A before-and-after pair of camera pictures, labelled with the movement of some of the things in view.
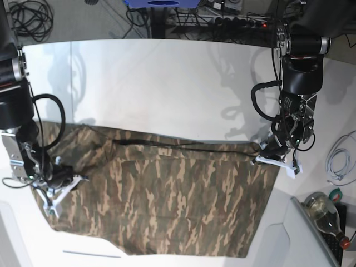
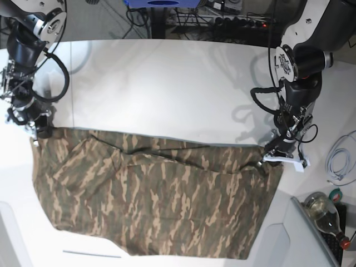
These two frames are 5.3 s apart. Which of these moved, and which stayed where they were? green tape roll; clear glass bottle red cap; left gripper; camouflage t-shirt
Moved: left gripper
Stayed: camouflage t-shirt; clear glass bottle red cap; green tape roll
